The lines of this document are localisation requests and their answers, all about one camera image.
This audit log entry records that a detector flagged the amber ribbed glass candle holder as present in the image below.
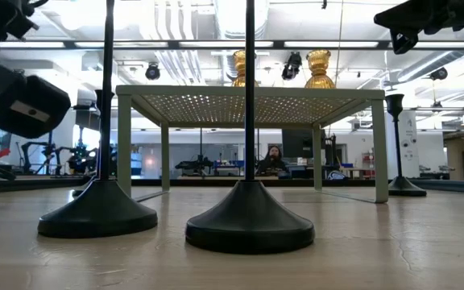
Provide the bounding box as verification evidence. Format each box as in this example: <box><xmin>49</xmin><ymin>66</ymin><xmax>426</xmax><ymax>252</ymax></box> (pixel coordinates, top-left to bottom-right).
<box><xmin>231</xmin><ymin>49</ymin><xmax>259</xmax><ymax>88</ymax></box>
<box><xmin>304</xmin><ymin>49</ymin><xmax>337</xmax><ymax>89</ymax></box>

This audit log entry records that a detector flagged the tall black candlestick holder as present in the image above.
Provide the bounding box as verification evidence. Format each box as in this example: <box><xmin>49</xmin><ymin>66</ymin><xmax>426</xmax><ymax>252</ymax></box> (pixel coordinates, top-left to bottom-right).
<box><xmin>184</xmin><ymin>0</ymin><xmax>316</xmax><ymax>255</ymax></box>
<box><xmin>37</xmin><ymin>0</ymin><xmax>159</xmax><ymax>239</ymax></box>

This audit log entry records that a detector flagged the short black candlestick holder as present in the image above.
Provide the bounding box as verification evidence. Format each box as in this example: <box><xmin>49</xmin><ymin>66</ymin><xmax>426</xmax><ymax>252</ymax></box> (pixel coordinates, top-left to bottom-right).
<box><xmin>384</xmin><ymin>93</ymin><xmax>428</xmax><ymax>197</ymax></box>

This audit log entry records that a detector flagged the black ceiling spot lamp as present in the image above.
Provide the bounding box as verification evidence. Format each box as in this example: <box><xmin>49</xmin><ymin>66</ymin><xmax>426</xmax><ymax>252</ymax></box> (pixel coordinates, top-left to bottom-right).
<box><xmin>429</xmin><ymin>67</ymin><xmax>449</xmax><ymax>81</ymax></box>
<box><xmin>281</xmin><ymin>51</ymin><xmax>303</xmax><ymax>81</ymax></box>
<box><xmin>144</xmin><ymin>63</ymin><xmax>161</xmax><ymax>81</ymax></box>

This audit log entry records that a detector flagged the black monitor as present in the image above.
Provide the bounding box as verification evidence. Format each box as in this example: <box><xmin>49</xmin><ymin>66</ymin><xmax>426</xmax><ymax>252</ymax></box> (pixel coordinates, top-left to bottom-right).
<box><xmin>282</xmin><ymin>128</ymin><xmax>316</xmax><ymax>159</ymax></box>

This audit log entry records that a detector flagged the person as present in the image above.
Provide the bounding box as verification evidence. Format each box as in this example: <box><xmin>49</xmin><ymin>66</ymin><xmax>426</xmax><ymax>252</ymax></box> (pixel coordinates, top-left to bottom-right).
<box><xmin>257</xmin><ymin>144</ymin><xmax>289</xmax><ymax>177</ymax></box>

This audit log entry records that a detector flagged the green perforated metal shelf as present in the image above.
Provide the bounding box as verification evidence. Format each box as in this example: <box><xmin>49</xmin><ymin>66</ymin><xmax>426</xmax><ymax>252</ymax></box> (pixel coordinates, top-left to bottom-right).
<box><xmin>115</xmin><ymin>84</ymin><xmax>389</xmax><ymax>205</ymax></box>

